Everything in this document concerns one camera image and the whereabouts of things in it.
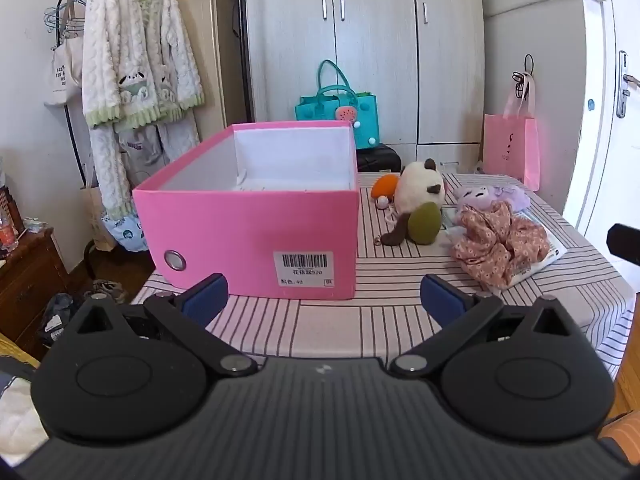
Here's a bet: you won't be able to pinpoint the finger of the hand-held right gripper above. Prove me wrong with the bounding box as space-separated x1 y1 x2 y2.
606 223 640 267

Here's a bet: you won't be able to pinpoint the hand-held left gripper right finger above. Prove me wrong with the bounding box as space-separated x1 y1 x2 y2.
389 274 573 380

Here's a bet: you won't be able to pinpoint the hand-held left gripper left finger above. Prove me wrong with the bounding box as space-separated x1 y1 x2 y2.
75 273 259 378

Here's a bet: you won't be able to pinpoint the pink storage box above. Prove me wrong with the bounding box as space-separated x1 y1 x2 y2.
131 121 362 301

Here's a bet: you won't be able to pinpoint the panda plush toy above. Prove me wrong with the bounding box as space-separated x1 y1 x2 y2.
382 158 447 247

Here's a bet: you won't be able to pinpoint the purple plush toy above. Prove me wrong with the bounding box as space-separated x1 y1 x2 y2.
452 185 532 213

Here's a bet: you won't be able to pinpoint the orange plush toy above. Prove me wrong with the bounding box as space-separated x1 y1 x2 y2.
371 174 401 208

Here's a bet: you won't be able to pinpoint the striped pink tablecloth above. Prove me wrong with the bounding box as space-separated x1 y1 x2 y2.
131 172 638 366

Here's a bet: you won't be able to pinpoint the white door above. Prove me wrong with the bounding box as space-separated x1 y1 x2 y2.
560 0 640 241

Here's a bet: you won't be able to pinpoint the brown shoe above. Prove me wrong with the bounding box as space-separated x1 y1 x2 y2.
82 279 128 303

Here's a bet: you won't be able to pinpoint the blue white printed bag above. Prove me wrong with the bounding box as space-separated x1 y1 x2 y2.
102 210 148 252

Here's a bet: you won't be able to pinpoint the black clothes rack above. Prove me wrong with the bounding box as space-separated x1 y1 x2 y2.
54 0 131 281

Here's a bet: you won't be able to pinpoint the brown paper bag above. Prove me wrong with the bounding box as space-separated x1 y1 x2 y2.
80 182 118 253

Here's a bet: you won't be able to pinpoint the pink paper bag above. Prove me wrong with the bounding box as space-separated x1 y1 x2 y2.
482 72 542 192

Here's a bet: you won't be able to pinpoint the black suitcase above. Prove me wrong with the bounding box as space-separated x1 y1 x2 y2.
356 142 403 173

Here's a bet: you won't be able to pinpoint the white fleece pajama pants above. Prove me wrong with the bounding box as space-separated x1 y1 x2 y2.
90 110 201 231

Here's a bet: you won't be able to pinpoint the dark wooden nightstand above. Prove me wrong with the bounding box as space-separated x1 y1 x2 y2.
0 227 68 361

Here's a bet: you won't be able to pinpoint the teal felt handbag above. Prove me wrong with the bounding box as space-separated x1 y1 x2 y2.
294 59 380 151

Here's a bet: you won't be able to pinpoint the orange label plastic bottle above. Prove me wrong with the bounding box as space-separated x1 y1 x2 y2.
0 205 19 252

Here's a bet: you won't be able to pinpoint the patterned bedding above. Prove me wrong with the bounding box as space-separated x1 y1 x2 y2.
0 335 51 466

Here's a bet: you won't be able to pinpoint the grey wooden wardrobe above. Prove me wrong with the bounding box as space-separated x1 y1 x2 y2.
235 0 486 166

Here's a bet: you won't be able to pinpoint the white canvas tote bag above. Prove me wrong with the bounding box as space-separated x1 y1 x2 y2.
44 35 85 107

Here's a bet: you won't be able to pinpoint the white fleece pajama jacket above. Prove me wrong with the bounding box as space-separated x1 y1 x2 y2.
81 0 206 128

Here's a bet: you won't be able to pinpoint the metal door handle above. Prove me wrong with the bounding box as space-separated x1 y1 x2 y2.
616 50 640 120

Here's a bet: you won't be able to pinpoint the black cord loop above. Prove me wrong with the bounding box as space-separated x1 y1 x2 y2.
511 52 536 83

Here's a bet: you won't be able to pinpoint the bunch of wire hangers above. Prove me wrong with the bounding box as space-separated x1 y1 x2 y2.
44 4 69 37

